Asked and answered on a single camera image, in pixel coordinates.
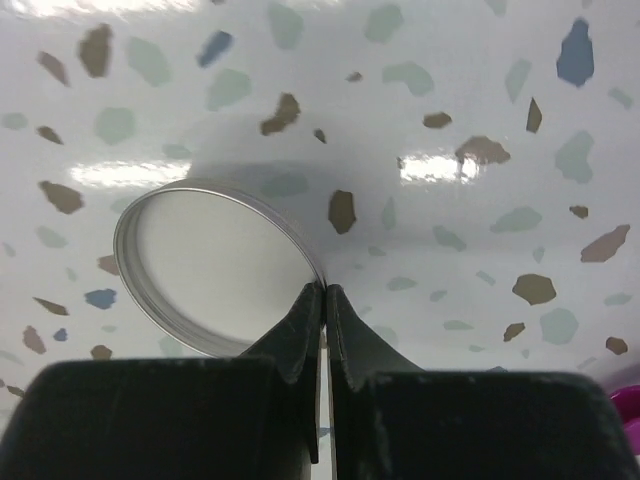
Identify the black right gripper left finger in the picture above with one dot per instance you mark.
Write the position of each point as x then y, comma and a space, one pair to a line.
254, 416

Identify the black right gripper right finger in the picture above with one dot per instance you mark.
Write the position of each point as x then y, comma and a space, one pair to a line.
394, 420

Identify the round silver jar lid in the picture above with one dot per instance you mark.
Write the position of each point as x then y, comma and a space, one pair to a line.
212, 264

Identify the magenta plastic scoop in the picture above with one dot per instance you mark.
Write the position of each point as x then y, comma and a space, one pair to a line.
627, 403

